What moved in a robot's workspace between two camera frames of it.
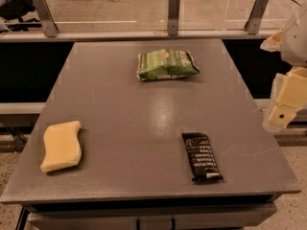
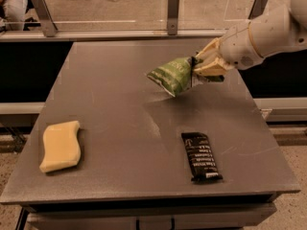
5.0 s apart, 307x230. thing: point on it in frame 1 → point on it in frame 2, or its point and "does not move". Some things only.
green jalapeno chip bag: [165, 63] → [175, 77]
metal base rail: [132, 34] does not move
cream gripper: [295, 40] → [238, 47]
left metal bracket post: [44, 13] does not move
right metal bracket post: [252, 25] does not move
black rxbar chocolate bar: [200, 158] does not move
